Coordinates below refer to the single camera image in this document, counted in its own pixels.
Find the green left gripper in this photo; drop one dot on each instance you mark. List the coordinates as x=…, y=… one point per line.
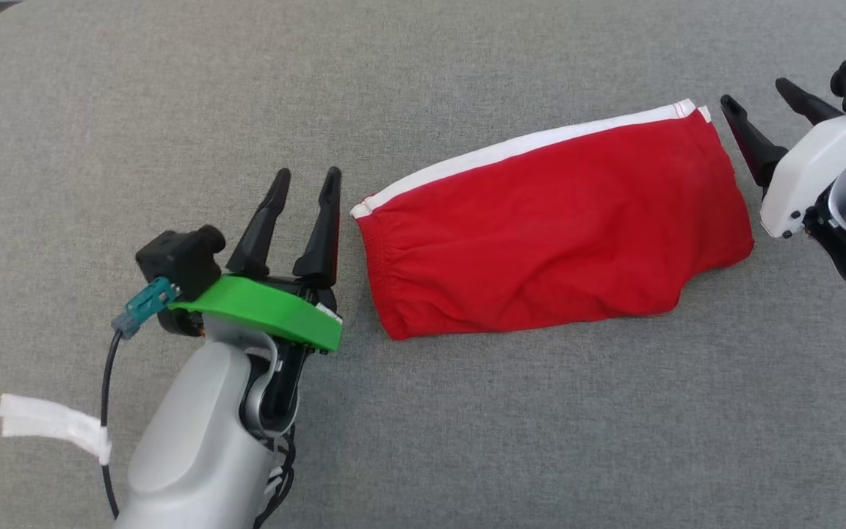
x=269, y=312

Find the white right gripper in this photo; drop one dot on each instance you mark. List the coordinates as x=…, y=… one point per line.
x=812, y=169

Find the red shorts white stripe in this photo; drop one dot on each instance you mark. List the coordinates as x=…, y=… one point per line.
x=540, y=235

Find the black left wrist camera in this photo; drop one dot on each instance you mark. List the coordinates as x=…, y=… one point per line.
x=181, y=261

